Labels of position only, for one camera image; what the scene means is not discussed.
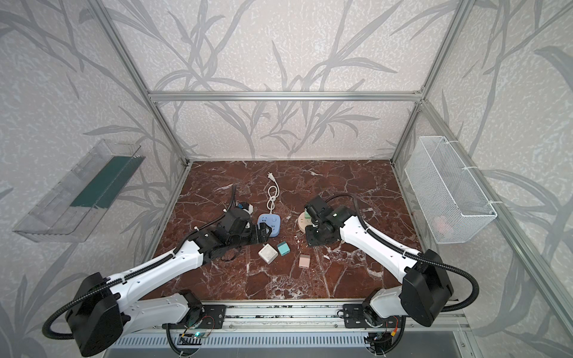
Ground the blue square power strip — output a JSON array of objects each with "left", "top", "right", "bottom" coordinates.
[{"left": 258, "top": 213, "right": 281, "bottom": 238}]

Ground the white cube adapter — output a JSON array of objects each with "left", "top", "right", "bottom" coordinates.
[{"left": 258, "top": 244, "right": 279, "bottom": 264}]

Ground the pink round power strip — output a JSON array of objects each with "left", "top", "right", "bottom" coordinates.
[{"left": 297, "top": 212, "right": 312, "bottom": 233}]

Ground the teal cube adapter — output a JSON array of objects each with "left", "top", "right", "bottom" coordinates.
[{"left": 277, "top": 242, "right": 290, "bottom": 256}]

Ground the pink cube adapter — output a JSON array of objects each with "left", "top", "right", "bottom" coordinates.
[{"left": 298, "top": 254, "right": 311, "bottom": 269}]

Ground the white cable of blue strip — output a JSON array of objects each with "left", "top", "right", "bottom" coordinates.
[{"left": 266, "top": 180, "right": 281, "bottom": 215}]

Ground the aluminium front rail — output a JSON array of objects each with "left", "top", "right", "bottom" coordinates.
[{"left": 129, "top": 298, "right": 471, "bottom": 334}]

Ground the white wire mesh basket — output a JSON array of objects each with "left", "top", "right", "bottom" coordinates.
[{"left": 404, "top": 136, "right": 498, "bottom": 244}]

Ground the clear plastic wall tray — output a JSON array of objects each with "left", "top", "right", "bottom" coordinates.
[{"left": 13, "top": 140, "right": 146, "bottom": 243}]

